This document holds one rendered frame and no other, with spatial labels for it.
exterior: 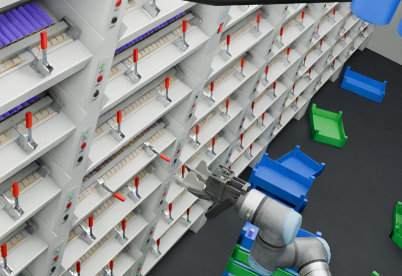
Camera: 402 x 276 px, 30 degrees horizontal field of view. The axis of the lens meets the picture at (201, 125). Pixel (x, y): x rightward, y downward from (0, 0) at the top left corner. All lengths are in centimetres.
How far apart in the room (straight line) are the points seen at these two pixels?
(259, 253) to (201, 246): 146
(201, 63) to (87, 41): 77
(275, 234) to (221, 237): 159
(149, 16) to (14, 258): 70
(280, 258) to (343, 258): 174
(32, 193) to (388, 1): 108
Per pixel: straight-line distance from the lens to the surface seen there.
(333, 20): 427
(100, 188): 221
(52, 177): 191
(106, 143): 207
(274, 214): 209
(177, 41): 220
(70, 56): 164
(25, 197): 185
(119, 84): 195
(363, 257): 397
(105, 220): 243
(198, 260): 353
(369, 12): 107
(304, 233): 320
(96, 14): 164
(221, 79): 288
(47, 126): 174
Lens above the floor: 239
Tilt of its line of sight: 33 degrees down
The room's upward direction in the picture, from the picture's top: 19 degrees clockwise
